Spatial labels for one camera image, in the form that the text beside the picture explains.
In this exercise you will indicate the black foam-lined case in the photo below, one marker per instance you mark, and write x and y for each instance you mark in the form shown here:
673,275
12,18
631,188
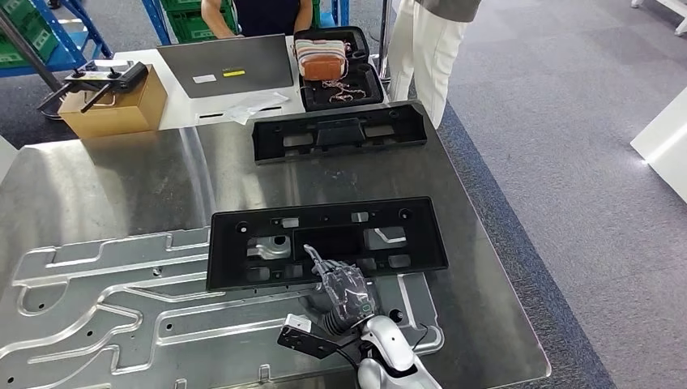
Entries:
375,91

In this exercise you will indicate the black remote controller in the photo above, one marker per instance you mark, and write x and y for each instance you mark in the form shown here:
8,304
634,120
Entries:
123,78

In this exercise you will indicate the person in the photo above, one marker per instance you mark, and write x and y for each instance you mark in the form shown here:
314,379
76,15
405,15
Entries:
268,16
424,53

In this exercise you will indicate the grey slanted pole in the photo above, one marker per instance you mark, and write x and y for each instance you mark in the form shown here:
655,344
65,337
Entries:
27,48

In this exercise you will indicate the grey laptop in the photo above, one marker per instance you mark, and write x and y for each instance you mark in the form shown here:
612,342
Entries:
231,59

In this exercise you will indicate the black plastic plate frame part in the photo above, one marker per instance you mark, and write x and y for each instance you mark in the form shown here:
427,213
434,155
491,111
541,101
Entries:
338,134
225,263

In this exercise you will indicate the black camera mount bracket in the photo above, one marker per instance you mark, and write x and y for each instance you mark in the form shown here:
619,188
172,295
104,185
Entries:
311,343

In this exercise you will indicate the shiny metal pole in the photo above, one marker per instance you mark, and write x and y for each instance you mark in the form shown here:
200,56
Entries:
384,32

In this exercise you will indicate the white flat board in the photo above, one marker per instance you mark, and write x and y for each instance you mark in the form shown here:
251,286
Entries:
668,145

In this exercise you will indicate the striped orange pouch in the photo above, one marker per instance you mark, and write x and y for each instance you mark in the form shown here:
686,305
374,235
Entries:
322,67

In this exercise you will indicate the silver grooved metal panel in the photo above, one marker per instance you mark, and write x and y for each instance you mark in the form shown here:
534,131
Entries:
107,279

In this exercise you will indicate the green plastic crate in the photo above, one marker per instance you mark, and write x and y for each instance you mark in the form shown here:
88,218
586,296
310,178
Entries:
185,27
37,43

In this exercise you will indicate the clear plastic sheet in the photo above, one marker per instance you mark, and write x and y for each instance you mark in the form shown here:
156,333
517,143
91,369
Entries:
252,104

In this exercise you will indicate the brown cardboard box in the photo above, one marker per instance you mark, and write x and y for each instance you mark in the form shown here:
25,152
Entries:
118,115

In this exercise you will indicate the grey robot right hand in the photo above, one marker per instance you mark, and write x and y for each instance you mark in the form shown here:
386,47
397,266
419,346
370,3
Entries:
349,295

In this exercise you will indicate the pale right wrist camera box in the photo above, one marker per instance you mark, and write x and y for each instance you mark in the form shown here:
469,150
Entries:
297,324

